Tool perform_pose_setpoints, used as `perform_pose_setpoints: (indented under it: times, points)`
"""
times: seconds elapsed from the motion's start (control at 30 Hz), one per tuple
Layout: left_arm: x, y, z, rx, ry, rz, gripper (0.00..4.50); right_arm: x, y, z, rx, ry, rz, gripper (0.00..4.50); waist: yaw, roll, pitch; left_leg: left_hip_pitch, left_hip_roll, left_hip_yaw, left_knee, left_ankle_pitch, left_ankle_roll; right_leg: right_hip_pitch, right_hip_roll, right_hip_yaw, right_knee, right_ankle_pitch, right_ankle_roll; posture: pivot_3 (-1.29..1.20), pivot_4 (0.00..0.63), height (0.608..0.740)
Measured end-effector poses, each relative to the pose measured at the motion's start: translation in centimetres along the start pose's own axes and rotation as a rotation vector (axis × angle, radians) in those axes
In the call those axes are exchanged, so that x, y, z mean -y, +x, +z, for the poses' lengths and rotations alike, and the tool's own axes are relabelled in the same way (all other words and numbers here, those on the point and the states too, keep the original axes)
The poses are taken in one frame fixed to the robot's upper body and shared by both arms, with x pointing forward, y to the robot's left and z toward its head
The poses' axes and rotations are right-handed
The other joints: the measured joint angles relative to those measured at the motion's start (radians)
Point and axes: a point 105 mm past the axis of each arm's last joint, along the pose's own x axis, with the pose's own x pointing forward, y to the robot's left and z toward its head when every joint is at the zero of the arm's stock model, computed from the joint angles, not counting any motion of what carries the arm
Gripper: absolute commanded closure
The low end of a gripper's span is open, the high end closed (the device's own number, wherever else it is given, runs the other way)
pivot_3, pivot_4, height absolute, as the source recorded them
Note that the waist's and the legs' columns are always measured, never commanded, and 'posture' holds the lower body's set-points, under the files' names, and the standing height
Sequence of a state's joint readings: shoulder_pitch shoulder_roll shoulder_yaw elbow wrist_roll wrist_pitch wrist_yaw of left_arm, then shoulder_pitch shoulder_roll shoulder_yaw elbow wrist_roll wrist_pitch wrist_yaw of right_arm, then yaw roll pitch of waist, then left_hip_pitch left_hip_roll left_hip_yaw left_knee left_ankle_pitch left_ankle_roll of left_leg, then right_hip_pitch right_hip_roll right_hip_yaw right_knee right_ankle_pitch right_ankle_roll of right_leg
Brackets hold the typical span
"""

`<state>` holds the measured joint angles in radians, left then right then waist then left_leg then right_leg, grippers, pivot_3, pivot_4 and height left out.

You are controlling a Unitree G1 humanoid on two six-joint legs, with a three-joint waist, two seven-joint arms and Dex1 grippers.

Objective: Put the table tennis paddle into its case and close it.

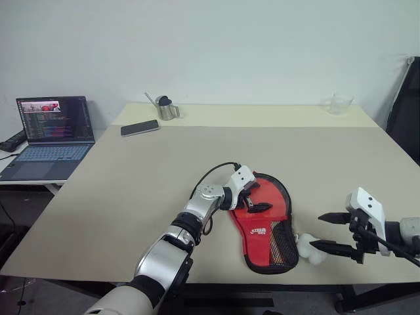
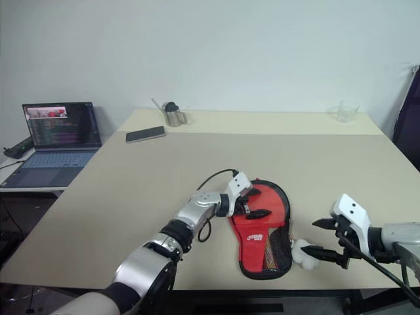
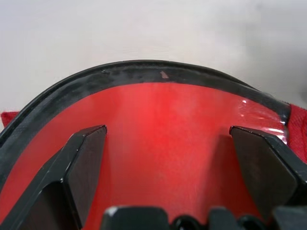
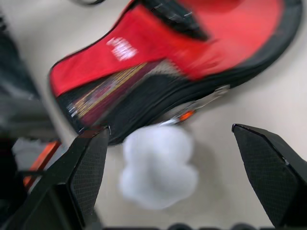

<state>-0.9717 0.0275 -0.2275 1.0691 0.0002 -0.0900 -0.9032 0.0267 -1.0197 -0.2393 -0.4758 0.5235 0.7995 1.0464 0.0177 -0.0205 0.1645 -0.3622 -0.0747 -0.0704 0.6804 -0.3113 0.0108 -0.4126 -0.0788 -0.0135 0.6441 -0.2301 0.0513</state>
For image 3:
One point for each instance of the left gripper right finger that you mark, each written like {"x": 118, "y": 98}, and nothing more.
{"x": 268, "y": 167}

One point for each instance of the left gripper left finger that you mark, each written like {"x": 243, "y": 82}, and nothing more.
{"x": 72, "y": 163}

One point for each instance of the red black paddle case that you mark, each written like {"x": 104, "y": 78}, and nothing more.
{"x": 298, "y": 134}

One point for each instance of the red table tennis paddle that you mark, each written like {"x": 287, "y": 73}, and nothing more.
{"x": 163, "y": 119}

